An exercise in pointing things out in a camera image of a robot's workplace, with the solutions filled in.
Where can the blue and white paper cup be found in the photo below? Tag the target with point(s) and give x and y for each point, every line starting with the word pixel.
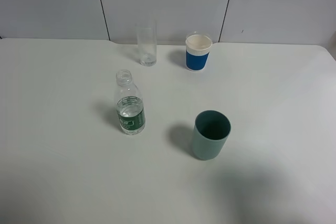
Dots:
pixel 198 46

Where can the clear bottle with green label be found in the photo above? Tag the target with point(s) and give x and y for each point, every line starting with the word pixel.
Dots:
pixel 129 103

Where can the tall clear glass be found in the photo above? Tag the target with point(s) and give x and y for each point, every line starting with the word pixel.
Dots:
pixel 147 41

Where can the teal green cup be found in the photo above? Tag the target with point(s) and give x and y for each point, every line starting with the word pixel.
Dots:
pixel 211 130

